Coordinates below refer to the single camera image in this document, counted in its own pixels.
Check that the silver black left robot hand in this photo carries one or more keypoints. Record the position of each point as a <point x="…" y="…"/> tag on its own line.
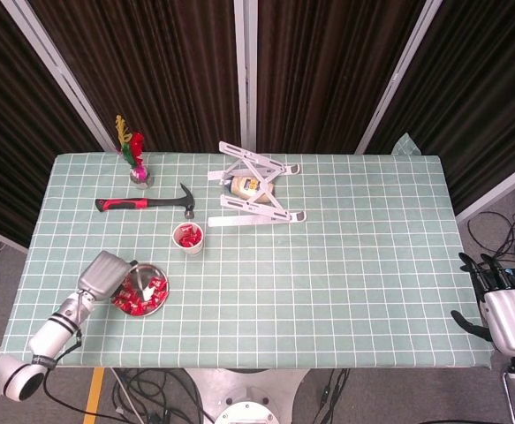
<point x="102" y="276"/>

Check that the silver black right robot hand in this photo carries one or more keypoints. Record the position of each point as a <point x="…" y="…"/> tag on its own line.
<point x="513" y="318"/>

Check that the red candy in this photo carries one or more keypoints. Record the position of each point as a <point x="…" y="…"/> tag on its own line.
<point x="126" y="292"/>
<point x="134" y="309"/>
<point x="186" y="242"/>
<point x="185" y="229"/>
<point x="118" y="302"/>
<point x="146" y="304"/>
<point x="156" y="297"/>
<point x="196" y="236"/>
<point x="160" y="285"/>

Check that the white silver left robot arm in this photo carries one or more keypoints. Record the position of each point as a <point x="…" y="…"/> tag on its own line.
<point x="51" y="335"/>

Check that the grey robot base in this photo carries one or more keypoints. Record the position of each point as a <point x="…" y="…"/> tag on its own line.
<point x="257" y="384"/>

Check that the white paper cup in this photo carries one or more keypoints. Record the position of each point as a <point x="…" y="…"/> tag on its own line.
<point x="194" y="251"/>

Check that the white folding laptop stand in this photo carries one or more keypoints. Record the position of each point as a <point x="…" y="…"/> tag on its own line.
<point x="248" y="219"/>

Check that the round metal plate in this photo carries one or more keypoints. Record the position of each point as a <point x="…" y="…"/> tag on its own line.
<point x="149" y="274"/>

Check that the red black claw hammer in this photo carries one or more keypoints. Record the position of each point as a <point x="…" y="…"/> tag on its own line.
<point x="124" y="204"/>

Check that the yellow floor tape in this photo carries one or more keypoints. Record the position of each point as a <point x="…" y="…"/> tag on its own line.
<point x="93" y="393"/>

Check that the colourful feather shuttlecock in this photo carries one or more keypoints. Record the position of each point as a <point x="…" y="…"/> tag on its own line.
<point x="138" y="143"/>

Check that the mayonnaise squeeze bottle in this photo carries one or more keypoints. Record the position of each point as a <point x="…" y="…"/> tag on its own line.
<point x="246" y="185"/>

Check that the green checked tablecloth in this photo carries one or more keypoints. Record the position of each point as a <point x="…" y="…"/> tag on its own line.
<point x="327" y="287"/>

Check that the dark brown pleated curtain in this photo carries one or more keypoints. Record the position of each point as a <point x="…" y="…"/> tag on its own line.
<point x="482" y="88"/>
<point x="1" y="110"/>
<point x="327" y="66"/>

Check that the white screen base rail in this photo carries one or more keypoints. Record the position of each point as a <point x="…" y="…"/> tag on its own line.
<point x="1" y="236"/>
<point x="495" y="190"/>

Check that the white metal frame post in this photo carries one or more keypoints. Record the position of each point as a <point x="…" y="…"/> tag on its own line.
<point x="58" y="70"/>
<point x="245" y="66"/>
<point x="398" y="75"/>

